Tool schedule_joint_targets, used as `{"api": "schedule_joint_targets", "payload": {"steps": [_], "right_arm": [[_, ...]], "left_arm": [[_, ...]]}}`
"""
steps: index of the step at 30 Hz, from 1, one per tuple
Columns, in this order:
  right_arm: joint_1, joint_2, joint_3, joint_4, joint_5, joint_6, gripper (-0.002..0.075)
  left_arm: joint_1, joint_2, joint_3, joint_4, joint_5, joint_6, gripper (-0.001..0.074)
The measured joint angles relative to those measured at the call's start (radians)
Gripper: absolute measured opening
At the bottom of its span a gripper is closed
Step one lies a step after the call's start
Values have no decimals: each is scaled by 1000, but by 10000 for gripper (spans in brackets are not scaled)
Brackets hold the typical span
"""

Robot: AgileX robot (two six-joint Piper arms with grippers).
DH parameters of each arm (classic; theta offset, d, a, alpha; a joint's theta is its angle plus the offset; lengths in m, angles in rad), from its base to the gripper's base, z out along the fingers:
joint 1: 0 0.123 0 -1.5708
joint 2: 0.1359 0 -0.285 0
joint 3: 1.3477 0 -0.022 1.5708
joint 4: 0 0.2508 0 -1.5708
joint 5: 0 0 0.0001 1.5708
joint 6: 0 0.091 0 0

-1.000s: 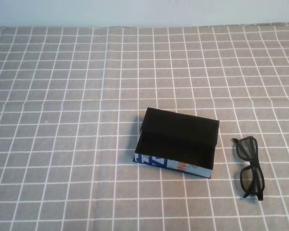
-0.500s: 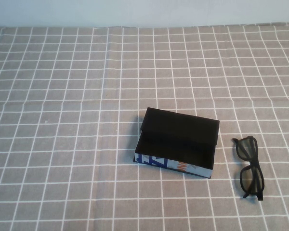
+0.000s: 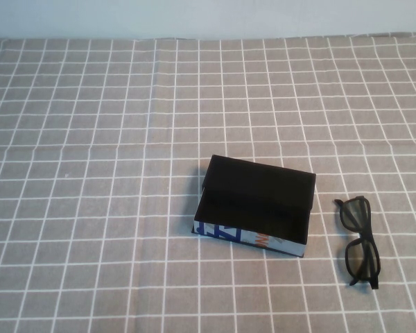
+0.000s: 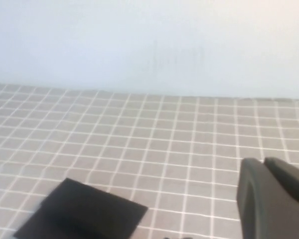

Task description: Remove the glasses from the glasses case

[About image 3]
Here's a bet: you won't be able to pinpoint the black frame glasses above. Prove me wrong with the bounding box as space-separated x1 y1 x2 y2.
333 195 383 291

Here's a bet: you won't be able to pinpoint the black printed glasses case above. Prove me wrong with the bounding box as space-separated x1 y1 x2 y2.
191 154 318 260

